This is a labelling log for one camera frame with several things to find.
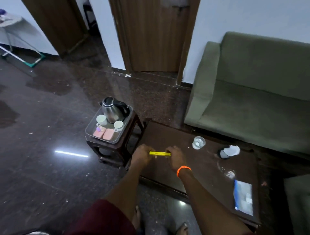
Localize person's right hand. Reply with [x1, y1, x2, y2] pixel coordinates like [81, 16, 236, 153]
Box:
[165, 146, 187, 173]

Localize person's left hand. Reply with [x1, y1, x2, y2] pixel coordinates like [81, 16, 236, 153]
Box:
[130, 144, 156, 170]

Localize person's right forearm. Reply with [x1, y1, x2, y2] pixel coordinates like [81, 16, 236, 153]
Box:
[179, 168, 255, 235]

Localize person's left forearm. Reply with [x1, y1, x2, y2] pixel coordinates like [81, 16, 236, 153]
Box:
[105, 165, 144, 222]

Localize orange wristband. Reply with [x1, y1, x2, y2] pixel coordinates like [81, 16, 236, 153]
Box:
[176, 166, 192, 178]

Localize clear drinking glass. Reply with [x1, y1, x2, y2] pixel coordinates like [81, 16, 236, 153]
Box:
[192, 136, 206, 150]
[219, 167, 236, 180]

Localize dark wooden coffee table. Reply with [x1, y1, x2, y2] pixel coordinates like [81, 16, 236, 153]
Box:
[126, 118, 261, 229]

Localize dark wooden stool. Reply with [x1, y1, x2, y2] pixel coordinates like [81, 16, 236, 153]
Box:
[85, 112, 145, 169]

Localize pink sachet packet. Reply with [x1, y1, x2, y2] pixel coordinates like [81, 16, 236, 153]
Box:
[102, 128, 115, 140]
[93, 126, 106, 138]

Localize grey serving tray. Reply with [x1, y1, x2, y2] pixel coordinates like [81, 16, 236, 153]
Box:
[85, 104, 133, 144]

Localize steel electric kettle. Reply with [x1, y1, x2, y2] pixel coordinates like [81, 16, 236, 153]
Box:
[99, 97, 130, 124]

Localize crumpled white tissue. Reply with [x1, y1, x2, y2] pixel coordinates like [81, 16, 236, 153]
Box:
[223, 145, 241, 157]

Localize person's left foot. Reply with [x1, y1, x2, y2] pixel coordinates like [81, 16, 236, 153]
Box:
[132, 206, 142, 230]

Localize person's foot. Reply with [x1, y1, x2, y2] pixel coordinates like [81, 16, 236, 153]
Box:
[132, 206, 142, 230]
[175, 222, 189, 235]

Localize person's right foot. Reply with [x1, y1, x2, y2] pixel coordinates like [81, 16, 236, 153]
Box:
[175, 222, 189, 235]

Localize maroon shorts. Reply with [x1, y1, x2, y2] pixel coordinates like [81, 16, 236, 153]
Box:
[63, 199, 136, 235]

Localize green sofa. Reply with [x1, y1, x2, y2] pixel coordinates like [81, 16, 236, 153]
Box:
[184, 31, 310, 160]

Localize brown wooden door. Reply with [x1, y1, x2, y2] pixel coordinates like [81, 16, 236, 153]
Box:
[21, 0, 89, 57]
[109, 0, 200, 73]

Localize green armchair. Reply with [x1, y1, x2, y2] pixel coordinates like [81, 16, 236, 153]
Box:
[283, 174, 310, 235]

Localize white folding stand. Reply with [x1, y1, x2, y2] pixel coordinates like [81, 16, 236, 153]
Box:
[0, 9, 46, 68]

